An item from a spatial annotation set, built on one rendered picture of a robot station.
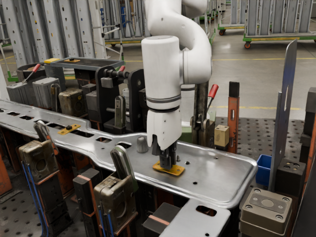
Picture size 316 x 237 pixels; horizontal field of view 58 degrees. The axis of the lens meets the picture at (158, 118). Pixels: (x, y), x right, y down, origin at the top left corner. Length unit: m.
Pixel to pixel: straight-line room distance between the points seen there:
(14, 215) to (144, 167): 0.64
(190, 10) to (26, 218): 0.96
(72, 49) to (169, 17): 4.73
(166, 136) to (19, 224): 0.73
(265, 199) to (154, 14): 0.49
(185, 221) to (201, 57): 0.35
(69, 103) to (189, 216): 0.79
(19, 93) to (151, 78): 1.08
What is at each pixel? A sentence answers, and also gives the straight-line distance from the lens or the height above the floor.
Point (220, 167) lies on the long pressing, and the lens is 0.79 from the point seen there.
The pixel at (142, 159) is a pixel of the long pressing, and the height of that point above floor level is 1.00.
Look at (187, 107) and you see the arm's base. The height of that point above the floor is 0.89.
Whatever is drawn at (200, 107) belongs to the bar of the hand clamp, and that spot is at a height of 1.11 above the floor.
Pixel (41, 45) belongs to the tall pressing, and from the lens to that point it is 5.68.
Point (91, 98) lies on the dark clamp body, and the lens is 1.19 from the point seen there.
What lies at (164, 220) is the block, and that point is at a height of 0.98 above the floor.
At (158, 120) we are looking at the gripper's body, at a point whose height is 1.17.
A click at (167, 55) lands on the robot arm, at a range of 0.62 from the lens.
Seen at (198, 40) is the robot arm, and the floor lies 1.33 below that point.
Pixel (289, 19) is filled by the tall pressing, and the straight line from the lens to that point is 8.05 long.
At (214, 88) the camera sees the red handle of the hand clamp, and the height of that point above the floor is 1.14.
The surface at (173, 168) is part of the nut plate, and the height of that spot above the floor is 1.01.
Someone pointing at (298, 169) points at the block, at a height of 1.08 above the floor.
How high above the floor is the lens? 1.44
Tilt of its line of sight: 24 degrees down
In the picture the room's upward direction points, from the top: 5 degrees counter-clockwise
